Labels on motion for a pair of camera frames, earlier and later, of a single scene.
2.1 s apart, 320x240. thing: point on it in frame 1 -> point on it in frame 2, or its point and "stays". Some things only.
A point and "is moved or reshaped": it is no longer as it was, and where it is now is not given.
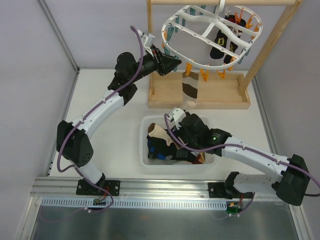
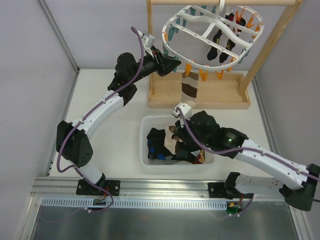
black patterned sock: x=221 y=37 is moved or reshaped
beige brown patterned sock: x=190 y=85 stays
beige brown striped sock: x=156 y=130 is moved or reshaped
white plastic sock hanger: x=210 y=37 stays
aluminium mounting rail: x=65 y=188 stays
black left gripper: x=160 y=64 stays
